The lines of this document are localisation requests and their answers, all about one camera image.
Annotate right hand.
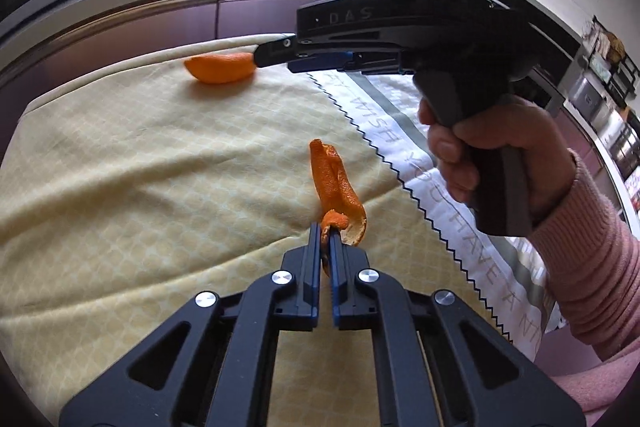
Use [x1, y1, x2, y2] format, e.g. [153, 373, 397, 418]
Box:
[418, 98, 577, 222]

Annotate curved orange peel piece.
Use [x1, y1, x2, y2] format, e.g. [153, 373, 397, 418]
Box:
[183, 52, 256, 84]

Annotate long orange peel strip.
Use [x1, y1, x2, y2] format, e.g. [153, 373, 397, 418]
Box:
[309, 139, 368, 275]

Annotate brown kitchen base cabinets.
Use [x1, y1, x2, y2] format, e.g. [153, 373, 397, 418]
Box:
[1, 0, 318, 152]

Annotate pink sleeved right forearm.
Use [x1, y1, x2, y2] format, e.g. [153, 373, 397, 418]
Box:
[529, 156, 639, 426]

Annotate yellow checkered tablecloth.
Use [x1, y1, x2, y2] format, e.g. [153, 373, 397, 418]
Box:
[1, 49, 491, 421]

